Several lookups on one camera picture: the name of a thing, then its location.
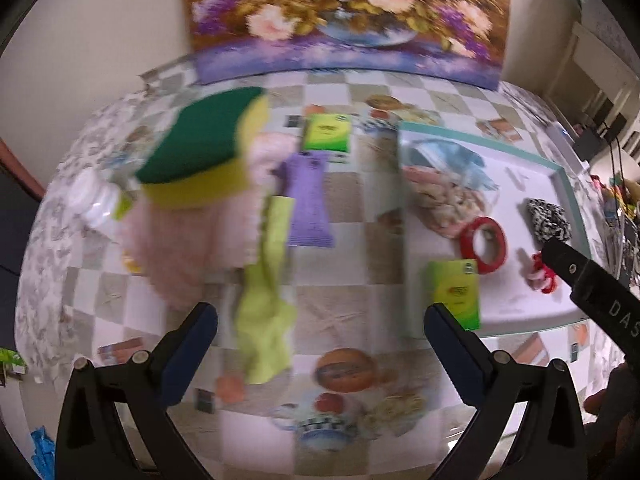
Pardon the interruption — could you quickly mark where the red white scrunchie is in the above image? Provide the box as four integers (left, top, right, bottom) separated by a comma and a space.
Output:
525, 252, 558, 295

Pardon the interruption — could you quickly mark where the leopard print scrunchie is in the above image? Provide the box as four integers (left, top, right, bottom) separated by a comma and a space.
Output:
526, 198, 572, 244

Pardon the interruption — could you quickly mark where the small green tissue pack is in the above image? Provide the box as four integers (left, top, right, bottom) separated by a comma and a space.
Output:
425, 259, 480, 330

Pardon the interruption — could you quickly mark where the lime green cloth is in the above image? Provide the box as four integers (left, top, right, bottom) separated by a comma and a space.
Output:
234, 196, 296, 385

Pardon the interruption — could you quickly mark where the pink fluffy cloth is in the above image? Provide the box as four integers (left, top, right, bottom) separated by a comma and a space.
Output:
120, 132, 299, 310

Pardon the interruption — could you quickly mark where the light blue cloth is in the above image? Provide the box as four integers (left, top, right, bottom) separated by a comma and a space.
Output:
402, 139, 499, 191

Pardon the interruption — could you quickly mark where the yellow green sponge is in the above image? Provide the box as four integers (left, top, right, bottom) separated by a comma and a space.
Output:
136, 87, 269, 209

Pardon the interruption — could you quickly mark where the purple sachet pouch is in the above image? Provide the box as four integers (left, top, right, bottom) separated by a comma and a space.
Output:
276, 151, 334, 248

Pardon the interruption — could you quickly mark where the person's hand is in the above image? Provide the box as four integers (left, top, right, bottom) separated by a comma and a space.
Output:
584, 363, 639, 456

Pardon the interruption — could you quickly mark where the teal shallow cardboard tray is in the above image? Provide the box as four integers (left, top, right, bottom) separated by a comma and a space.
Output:
397, 122, 598, 338

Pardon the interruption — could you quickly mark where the black power adapter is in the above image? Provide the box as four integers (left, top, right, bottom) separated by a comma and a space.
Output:
573, 128, 605, 162

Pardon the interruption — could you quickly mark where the white wooden shelf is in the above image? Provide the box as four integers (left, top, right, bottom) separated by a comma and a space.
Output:
542, 22, 639, 160

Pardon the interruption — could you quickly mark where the white plastic bottle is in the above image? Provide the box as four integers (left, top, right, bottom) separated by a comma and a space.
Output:
67, 168, 134, 240

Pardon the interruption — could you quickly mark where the floral painting canvas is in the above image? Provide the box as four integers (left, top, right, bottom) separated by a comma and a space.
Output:
183, 0, 510, 89

